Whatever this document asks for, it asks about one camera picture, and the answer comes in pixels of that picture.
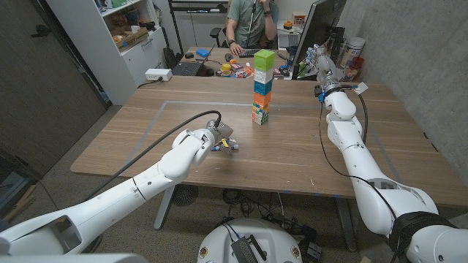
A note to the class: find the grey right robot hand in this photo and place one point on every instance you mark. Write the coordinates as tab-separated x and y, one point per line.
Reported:
325	73

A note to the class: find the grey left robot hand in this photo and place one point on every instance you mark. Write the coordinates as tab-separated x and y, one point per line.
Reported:
221	129

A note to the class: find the white marker with blue cap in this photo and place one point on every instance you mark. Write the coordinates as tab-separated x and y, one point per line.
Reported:
234	147

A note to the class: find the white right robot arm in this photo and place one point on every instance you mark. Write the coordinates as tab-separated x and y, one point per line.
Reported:
351	142

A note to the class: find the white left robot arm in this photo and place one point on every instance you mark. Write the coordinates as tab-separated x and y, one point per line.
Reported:
175	164

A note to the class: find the orange block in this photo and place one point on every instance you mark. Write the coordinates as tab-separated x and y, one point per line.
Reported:
262	99

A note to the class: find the teal block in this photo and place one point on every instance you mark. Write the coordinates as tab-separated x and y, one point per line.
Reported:
262	88

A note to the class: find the white block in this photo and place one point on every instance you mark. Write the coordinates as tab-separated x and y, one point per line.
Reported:
263	76

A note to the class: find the green block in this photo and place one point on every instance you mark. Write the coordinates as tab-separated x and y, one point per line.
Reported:
264	60

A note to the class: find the white plastic tub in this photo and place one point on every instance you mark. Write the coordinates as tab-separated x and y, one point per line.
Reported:
354	49

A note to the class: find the multicolour puzzle cube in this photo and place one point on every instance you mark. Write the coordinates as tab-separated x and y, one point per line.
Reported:
260	118
260	108

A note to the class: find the black computer monitor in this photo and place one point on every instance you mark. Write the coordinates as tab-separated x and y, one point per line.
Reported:
318	25

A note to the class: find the small cardboard box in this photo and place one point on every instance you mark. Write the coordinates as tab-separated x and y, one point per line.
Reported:
298	17

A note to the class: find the yellow round container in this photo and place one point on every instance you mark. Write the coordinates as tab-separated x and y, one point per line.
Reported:
226	67

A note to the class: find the pile of colourful packets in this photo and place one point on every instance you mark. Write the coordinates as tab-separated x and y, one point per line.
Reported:
242	70

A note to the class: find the black laptop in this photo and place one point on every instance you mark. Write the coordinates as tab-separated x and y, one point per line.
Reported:
188	68

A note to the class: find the grey computer mouse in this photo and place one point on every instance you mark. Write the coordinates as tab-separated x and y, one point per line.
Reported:
229	57

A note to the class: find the round black floor fan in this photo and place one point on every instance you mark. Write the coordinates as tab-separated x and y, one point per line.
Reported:
184	195

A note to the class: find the black keyboard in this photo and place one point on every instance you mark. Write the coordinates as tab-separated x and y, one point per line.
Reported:
250	53

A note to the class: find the blue box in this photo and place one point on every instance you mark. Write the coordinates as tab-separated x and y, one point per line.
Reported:
202	52

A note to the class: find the black computer mouse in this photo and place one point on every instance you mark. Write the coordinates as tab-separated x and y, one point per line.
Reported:
189	55

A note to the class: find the white power strip box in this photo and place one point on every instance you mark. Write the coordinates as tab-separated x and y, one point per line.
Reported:
158	74

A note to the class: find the person in green t-shirt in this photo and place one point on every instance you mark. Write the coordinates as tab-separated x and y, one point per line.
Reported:
245	22

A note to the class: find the black office chair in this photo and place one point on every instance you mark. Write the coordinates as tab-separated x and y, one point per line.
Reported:
216	33

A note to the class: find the white table leg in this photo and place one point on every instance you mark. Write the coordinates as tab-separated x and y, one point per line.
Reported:
162	212

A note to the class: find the white robot torso base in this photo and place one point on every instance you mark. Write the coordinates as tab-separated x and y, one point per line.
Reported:
252	233

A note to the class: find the black device on torso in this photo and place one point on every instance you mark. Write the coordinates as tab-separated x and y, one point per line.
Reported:
243	252

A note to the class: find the cardboard box with items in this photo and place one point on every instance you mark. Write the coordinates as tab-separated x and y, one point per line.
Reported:
131	38

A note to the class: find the white shelf cabinet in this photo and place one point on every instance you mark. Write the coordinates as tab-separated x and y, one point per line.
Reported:
109	58

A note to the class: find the dark table leg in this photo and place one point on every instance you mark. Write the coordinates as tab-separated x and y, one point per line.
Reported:
345	223

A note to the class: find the black shoe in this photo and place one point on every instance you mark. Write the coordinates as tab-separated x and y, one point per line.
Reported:
96	244

